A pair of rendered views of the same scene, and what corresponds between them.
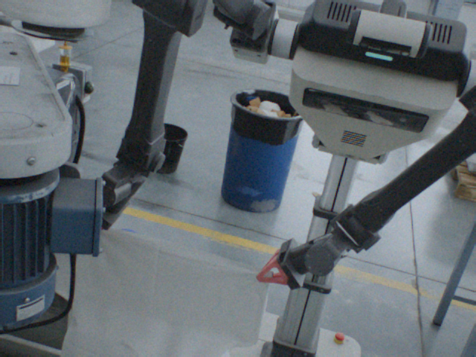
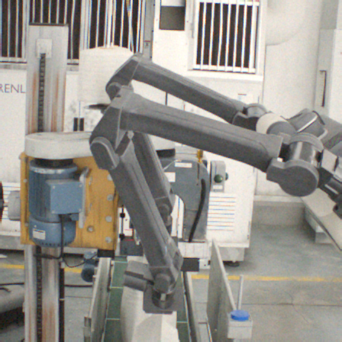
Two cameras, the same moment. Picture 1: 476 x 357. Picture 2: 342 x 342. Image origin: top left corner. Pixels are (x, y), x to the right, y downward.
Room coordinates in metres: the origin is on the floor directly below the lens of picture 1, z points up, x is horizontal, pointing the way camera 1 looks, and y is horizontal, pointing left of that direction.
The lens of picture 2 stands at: (0.70, -1.72, 1.75)
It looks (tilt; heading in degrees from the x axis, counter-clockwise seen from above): 12 degrees down; 79
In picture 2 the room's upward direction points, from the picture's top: 3 degrees clockwise
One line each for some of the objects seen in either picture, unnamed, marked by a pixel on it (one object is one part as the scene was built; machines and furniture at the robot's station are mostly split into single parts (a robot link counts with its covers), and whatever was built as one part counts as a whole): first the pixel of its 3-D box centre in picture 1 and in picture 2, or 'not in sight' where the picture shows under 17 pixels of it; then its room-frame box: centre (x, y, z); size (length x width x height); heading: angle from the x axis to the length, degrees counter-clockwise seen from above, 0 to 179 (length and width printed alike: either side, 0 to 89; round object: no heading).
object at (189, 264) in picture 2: not in sight; (194, 262); (1.21, 0.42, 0.98); 0.09 x 0.05 x 0.05; 171
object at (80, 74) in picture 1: (71, 83); (217, 175); (1.26, 0.42, 1.29); 0.08 x 0.05 x 0.09; 81
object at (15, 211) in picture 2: not in sight; (16, 205); (0.61, 0.57, 1.14); 0.11 x 0.06 x 0.11; 81
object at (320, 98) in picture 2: not in sight; (320, 88); (3.05, 3.84, 1.34); 0.24 x 0.04 x 0.32; 81
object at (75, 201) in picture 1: (76, 222); (63, 199); (0.76, 0.23, 1.25); 0.10 x 0.08 x 0.12; 16
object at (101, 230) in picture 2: not in sight; (70, 193); (0.79, 0.57, 1.18); 0.34 x 0.25 x 0.31; 171
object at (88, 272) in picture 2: not in sight; (94, 266); (1.01, 2.12, 0.35); 0.30 x 0.15 x 0.15; 81
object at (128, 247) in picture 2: not in sight; (131, 245); (1.00, 0.44, 1.04); 0.08 x 0.06 x 0.05; 171
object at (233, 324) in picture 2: not in sight; (238, 325); (1.34, 0.27, 0.81); 0.08 x 0.08 x 0.06; 81
